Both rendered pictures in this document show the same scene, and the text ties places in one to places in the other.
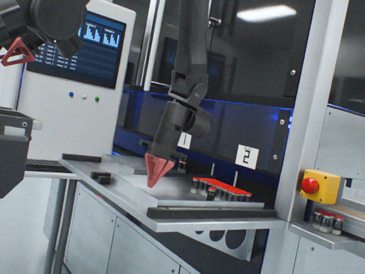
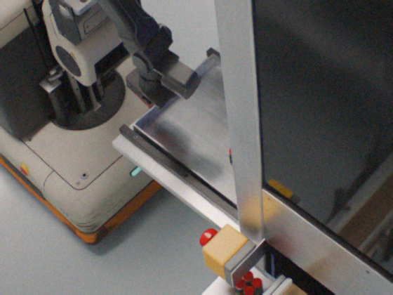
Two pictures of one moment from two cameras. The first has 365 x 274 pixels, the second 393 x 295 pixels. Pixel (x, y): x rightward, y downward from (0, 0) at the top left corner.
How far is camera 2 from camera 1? 1.85 m
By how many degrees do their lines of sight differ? 86
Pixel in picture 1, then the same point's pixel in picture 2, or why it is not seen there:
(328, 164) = (290, 252)
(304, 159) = (241, 214)
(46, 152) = not seen: outside the picture
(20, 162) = (74, 30)
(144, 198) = (151, 111)
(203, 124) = (175, 89)
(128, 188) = not seen: hidden behind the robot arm
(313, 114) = (236, 180)
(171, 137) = (141, 83)
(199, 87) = (136, 59)
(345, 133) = (311, 243)
